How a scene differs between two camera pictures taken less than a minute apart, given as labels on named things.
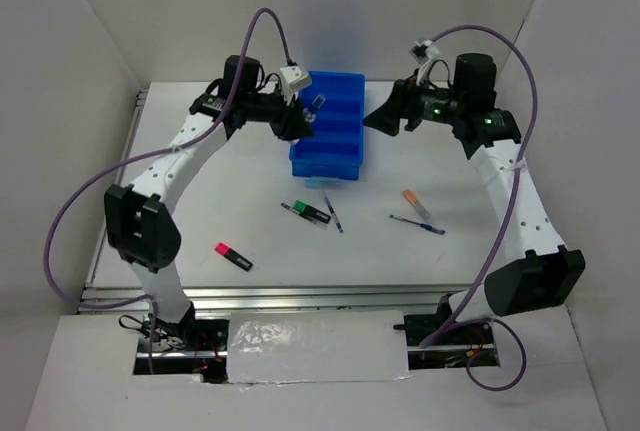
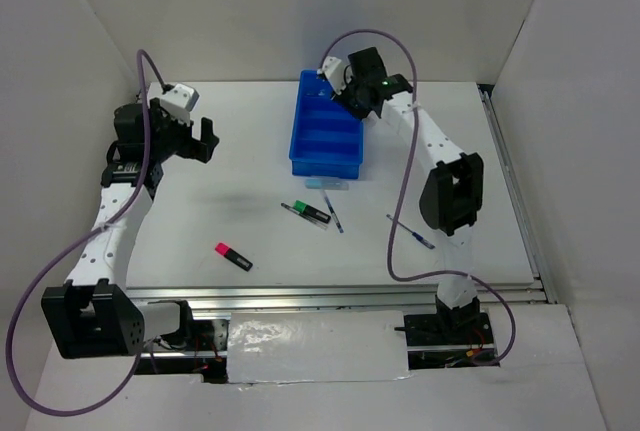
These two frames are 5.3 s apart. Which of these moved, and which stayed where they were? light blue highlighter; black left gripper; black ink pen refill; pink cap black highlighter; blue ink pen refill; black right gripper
Moved: black left gripper; black right gripper
Stayed: pink cap black highlighter; blue ink pen refill; light blue highlighter; black ink pen refill
